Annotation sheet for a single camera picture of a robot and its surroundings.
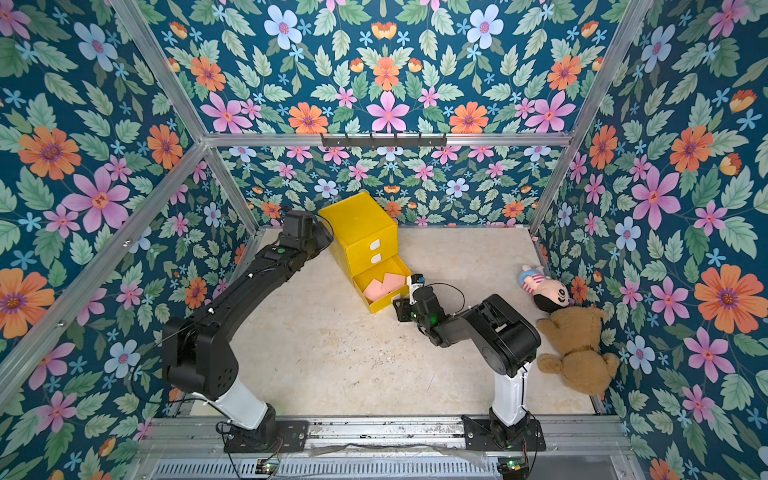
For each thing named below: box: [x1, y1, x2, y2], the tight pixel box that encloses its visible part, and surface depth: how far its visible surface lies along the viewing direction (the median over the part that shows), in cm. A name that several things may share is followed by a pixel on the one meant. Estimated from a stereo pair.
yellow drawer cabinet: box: [318, 192, 412, 315], surface depth 96 cm
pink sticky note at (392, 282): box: [381, 273, 407, 293], surface depth 104 cm
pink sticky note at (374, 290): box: [364, 278, 390, 301], surface depth 102 cm
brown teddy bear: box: [536, 305, 620, 399], surface depth 81 cm
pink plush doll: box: [518, 265, 570, 313], surface depth 92 cm
